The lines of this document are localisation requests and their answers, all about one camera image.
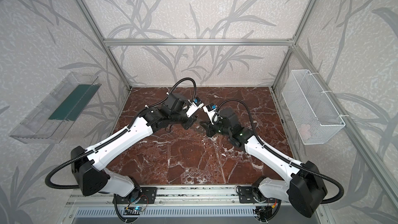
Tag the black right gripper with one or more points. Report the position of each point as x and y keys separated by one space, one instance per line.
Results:
x=210 y=127

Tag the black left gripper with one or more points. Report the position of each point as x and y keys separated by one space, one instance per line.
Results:
x=189 y=120

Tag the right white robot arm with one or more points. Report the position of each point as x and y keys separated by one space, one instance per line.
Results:
x=300 y=187

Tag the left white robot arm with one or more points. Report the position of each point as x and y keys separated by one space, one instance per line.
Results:
x=91 y=172

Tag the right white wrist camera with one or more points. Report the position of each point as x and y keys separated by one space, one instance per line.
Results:
x=212 y=112

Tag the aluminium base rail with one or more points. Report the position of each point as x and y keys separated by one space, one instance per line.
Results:
x=184 y=201

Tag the white wire mesh basket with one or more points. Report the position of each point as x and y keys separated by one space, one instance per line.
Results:
x=313 y=113

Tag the clear plastic wall bin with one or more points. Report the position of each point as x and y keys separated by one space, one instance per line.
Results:
x=49 y=122

